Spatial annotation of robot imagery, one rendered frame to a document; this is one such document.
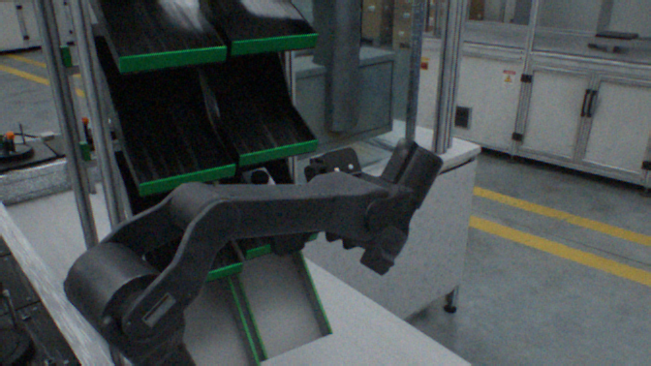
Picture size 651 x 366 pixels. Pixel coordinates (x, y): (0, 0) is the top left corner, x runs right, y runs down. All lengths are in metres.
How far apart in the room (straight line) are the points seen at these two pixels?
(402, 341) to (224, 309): 0.44
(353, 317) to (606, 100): 3.29
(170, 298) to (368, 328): 0.88
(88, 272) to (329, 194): 0.22
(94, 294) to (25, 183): 1.64
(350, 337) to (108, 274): 0.87
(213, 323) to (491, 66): 3.82
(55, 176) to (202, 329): 1.21
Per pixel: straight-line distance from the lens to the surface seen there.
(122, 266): 0.40
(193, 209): 0.41
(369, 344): 1.20
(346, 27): 1.74
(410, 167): 0.60
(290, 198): 0.46
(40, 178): 2.03
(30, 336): 1.15
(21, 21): 10.15
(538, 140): 4.49
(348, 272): 1.95
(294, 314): 1.00
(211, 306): 0.95
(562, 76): 4.33
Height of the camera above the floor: 1.65
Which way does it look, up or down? 25 degrees down
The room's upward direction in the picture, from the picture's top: straight up
